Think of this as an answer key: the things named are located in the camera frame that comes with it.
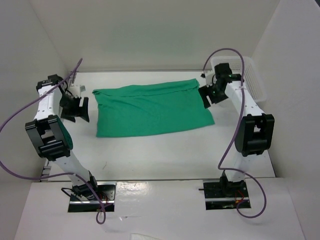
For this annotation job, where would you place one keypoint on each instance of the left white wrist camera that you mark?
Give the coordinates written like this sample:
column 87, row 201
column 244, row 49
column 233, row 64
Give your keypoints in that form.
column 75, row 91

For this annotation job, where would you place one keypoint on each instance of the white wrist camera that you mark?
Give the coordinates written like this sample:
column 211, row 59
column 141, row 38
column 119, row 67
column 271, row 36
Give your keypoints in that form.
column 209, row 77
column 75, row 91

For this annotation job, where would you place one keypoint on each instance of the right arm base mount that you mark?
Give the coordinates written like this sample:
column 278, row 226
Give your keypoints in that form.
column 220, row 194

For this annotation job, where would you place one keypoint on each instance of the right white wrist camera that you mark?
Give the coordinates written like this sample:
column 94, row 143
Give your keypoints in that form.
column 209, row 77

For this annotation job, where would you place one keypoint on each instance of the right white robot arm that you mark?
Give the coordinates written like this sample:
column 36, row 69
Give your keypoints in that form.
column 253, row 132

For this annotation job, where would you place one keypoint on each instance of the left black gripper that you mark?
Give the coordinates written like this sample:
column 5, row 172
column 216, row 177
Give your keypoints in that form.
column 82, row 111

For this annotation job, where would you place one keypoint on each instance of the green tank top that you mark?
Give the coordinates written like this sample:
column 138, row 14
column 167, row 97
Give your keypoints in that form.
column 148, row 110

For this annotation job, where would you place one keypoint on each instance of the white plastic mesh basket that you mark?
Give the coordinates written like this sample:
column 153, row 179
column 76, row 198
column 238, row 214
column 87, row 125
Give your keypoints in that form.
column 252, row 77

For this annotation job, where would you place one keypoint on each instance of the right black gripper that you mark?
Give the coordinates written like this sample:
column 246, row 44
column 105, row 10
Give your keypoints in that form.
column 204, row 91

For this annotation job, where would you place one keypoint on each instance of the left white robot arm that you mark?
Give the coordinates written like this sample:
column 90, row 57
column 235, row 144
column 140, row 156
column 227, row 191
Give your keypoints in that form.
column 51, row 139

